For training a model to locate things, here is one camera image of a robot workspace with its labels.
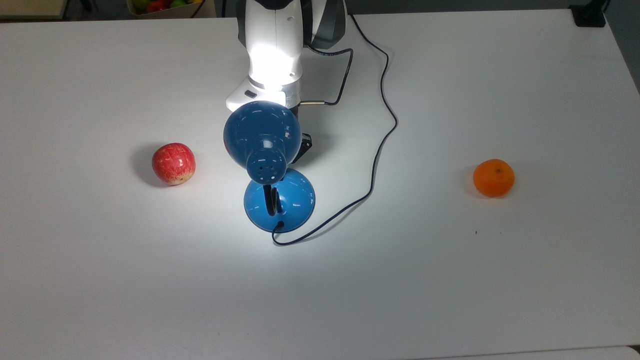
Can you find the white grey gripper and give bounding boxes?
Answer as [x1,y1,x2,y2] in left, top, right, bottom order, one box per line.
[225,81,313,164]

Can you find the blue desk lamp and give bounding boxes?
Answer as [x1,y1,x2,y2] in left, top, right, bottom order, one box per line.
[223,100,316,234]

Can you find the glossy red apple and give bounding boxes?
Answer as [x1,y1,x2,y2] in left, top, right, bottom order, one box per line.
[151,142,197,186]

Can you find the cardboard box of fruit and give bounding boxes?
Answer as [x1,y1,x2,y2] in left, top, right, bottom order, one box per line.
[125,0,217,20]

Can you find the orange mandarin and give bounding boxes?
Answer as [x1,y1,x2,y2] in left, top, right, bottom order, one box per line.
[473,158,516,198]

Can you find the beige wooden board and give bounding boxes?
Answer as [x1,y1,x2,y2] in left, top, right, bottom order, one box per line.
[0,0,70,21]

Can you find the dark lamp power cable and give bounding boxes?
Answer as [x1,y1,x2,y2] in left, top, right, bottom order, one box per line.
[271,14,399,247]

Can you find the black robot cable metal plug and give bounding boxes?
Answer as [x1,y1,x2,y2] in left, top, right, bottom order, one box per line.
[299,45,355,107]

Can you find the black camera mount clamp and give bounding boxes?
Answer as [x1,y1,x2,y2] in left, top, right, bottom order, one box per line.
[569,0,610,28]

